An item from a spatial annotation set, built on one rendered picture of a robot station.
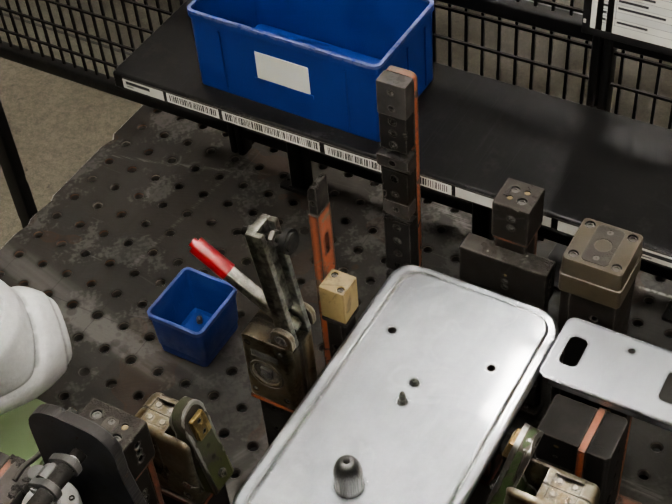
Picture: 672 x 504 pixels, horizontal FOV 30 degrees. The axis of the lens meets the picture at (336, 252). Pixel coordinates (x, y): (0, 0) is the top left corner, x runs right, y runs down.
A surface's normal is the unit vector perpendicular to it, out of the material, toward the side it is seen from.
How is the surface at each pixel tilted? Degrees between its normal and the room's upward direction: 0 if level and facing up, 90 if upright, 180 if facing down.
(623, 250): 0
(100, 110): 0
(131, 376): 0
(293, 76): 90
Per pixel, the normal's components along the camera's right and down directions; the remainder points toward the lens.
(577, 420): -0.07, -0.69
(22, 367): 0.68, 0.50
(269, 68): -0.51, 0.65
